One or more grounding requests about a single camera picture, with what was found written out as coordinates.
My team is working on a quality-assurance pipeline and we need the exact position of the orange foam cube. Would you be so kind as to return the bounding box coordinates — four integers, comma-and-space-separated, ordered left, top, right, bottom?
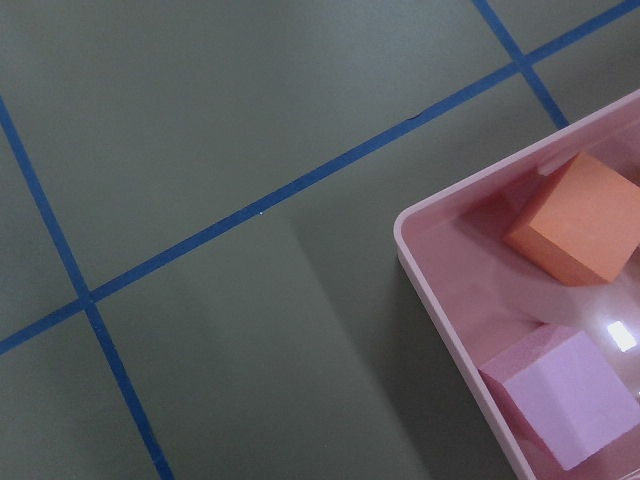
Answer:
503, 152, 639, 286

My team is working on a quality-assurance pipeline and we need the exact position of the pink foam cube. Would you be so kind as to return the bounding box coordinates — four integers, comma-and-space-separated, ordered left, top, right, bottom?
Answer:
479, 324, 639, 471

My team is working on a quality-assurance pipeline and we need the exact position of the pink plastic bin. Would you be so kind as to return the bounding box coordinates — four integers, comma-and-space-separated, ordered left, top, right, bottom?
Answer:
393, 93, 639, 479

